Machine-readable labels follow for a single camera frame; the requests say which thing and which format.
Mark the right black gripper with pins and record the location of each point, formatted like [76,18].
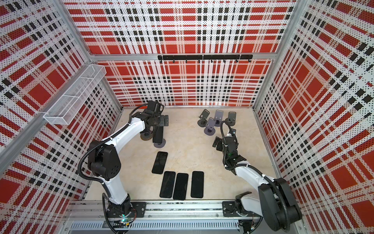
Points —
[219,147]

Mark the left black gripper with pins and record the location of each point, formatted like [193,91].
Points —
[161,123]

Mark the black phone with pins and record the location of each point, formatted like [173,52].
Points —
[158,134]
[180,188]
[159,163]
[167,186]
[197,184]

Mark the grey phone stand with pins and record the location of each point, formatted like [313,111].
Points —
[203,118]
[160,145]
[209,128]
[146,136]
[231,119]

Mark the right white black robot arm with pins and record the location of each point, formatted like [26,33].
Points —
[273,200]

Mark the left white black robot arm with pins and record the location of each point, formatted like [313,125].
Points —
[102,163]

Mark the black hook rail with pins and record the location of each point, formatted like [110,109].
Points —
[174,58]

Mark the white wire mesh basket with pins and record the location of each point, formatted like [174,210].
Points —
[68,105]

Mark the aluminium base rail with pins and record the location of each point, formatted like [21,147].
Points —
[164,217]

